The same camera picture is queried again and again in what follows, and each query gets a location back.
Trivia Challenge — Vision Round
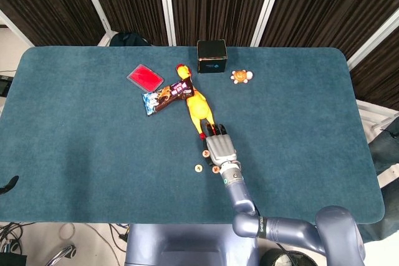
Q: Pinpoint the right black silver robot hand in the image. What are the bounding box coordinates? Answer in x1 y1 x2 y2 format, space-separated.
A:
199 122 240 169

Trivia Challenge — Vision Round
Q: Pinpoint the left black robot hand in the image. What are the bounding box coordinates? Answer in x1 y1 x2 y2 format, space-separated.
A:
0 175 19 196

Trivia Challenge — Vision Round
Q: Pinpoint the yellow rubber chicken toy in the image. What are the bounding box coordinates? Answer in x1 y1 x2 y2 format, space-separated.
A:
175 64 221 141

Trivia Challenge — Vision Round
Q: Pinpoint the orange white turtle toy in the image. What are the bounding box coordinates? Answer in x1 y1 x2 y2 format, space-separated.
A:
230 69 254 85

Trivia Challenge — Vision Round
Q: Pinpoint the brown chocolate snack wrapper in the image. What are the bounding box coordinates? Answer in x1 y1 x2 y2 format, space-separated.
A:
142 79 196 118

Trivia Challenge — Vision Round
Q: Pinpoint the black flat box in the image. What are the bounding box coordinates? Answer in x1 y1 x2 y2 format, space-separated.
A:
0 255 28 266

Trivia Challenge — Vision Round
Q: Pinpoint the chrome chair leg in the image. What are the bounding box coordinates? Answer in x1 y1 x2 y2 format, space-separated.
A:
46 244 77 266

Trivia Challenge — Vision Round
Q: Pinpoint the blue felt table mat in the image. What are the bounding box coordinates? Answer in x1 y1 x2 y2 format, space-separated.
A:
0 46 385 226

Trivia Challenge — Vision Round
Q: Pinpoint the black cube box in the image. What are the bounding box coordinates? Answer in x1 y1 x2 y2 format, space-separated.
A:
196 39 229 74

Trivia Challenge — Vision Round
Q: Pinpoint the black electronic device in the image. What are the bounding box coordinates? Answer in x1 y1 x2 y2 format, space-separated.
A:
0 74 13 95

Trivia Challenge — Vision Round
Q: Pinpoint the blue-grey robot torso base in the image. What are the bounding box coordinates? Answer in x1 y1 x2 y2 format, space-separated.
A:
125 224 259 266

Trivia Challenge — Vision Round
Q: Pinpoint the red card in clear case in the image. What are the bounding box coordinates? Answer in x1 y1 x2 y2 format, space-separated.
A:
126 64 165 91

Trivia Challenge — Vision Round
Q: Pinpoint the black bag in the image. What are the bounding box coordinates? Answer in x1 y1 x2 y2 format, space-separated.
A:
108 31 153 47

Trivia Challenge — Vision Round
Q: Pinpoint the white metal rack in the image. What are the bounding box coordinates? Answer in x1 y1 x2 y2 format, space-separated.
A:
355 99 399 142

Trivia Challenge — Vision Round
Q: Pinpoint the person leg in jeans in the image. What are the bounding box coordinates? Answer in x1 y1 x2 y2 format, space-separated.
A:
367 119 399 242

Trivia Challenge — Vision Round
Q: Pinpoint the black cable bundle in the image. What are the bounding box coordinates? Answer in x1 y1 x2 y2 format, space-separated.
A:
0 222 35 253

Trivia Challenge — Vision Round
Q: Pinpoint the white cable loop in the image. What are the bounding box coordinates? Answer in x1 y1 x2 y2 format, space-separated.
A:
59 222 75 239

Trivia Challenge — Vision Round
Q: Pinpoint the black power cable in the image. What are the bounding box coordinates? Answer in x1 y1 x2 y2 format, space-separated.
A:
108 224 130 245

